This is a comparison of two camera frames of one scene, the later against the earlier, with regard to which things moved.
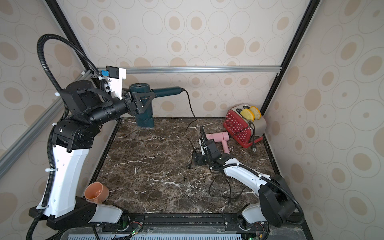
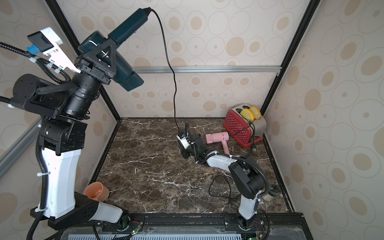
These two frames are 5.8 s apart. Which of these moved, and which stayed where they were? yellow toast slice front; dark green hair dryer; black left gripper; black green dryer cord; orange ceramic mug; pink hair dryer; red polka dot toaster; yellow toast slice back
Moved: black left gripper; black green dryer cord; dark green hair dryer
Stayed: yellow toast slice back; pink hair dryer; yellow toast slice front; red polka dot toaster; orange ceramic mug
